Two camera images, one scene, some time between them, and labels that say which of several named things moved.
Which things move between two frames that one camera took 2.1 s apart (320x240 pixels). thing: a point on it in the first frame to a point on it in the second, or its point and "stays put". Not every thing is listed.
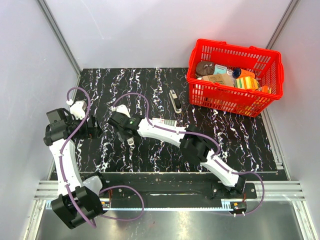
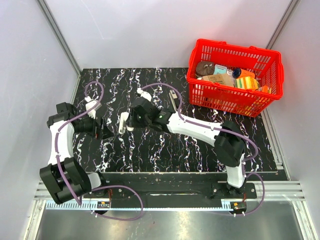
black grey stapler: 175,101 stays put
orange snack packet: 265,89 stays put
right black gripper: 122,134 to 132,121
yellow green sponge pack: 247,82 stays put
